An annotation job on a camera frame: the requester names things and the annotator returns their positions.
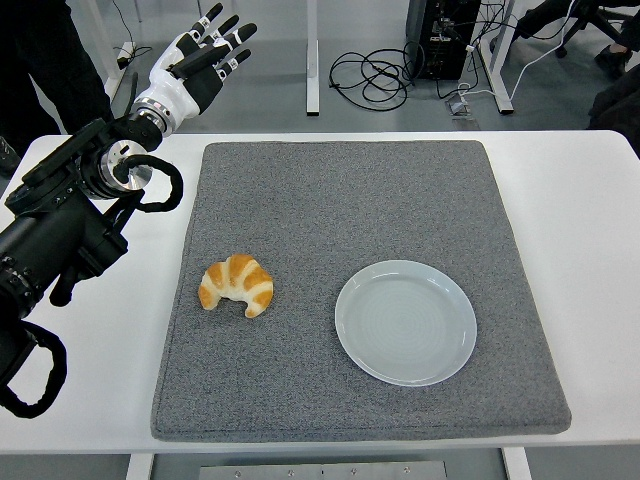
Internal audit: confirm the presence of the white cable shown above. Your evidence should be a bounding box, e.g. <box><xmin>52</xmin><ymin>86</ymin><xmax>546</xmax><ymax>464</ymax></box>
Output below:
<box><xmin>457</xmin><ymin>0</ymin><xmax>576</xmax><ymax>104</ymax></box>

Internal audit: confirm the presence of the person in dark clothing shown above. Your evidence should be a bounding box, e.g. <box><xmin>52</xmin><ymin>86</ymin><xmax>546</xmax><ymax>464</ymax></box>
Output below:
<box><xmin>0</xmin><ymin>0</ymin><xmax>115</xmax><ymax>177</ymax></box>

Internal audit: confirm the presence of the grey fabric mat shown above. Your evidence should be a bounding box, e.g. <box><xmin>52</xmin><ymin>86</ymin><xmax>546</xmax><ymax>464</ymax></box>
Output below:
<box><xmin>150</xmin><ymin>140</ymin><xmax>573</xmax><ymax>443</ymax></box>

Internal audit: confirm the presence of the black office chair base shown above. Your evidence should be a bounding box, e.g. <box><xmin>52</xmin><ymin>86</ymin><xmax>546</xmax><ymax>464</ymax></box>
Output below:
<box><xmin>553</xmin><ymin>0</ymin><xmax>632</xmax><ymax>59</ymax></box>

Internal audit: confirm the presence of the golden croissant bread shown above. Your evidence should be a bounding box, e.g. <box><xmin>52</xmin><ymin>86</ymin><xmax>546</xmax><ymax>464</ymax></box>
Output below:
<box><xmin>198</xmin><ymin>253</ymin><xmax>275</xmax><ymax>319</ymax></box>

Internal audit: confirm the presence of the thin black power cable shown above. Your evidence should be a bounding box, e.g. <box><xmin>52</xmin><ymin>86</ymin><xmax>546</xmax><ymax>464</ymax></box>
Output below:
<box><xmin>110</xmin><ymin>0</ymin><xmax>153</xmax><ymax>64</ymax></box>

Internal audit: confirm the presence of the grey metal plate with screws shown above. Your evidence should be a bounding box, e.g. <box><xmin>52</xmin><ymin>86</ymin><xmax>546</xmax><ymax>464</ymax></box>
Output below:
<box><xmin>198</xmin><ymin>460</ymin><xmax>449</xmax><ymax>480</ymax></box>

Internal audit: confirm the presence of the black computer tower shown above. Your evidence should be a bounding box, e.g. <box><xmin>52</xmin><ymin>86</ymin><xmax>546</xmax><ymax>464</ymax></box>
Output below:
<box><xmin>404</xmin><ymin>0</ymin><xmax>482</xmax><ymax>82</ymax></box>

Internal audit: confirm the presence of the metal floor socket box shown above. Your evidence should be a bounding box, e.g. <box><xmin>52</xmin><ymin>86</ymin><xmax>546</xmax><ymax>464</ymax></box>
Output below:
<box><xmin>444</xmin><ymin>97</ymin><xmax>474</xmax><ymax>119</ymax></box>

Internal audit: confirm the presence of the white table leg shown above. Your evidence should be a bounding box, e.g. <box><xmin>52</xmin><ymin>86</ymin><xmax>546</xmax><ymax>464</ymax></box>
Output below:
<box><xmin>502</xmin><ymin>447</ymin><xmax>532</xmax><ymax>480</ymax></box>
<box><xmin>124</xmin><ymin>453</ymin><xmax>155</xmax><ymax>480</ymax></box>

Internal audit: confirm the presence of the coiled black floor cable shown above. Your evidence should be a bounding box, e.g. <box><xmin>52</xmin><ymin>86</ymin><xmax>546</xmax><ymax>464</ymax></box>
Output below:
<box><xmin>328</xmin><ymin>42</ymin><xmax>426</xmax><ymax>112</ymax></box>

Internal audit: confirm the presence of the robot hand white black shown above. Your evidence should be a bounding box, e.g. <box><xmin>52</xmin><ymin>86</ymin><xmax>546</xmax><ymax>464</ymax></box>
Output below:
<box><xmin>133</xmin><ymin>2</ymin><xmax>259</xmax><ymax>126</ymax></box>

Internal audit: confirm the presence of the seated person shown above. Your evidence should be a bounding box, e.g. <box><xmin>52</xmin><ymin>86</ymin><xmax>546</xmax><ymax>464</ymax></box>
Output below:
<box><xmin>510</xmin><ymin>0</ymin><xmax>640</xmax><ymax>132</ymax></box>

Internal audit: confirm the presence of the pale grey round plate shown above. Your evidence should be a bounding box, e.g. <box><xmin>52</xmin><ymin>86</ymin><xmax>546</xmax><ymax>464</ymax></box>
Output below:
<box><xmin>334</xmin><ymin>259</ymin><xmax>478</xmax><ymax>388</ymax></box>

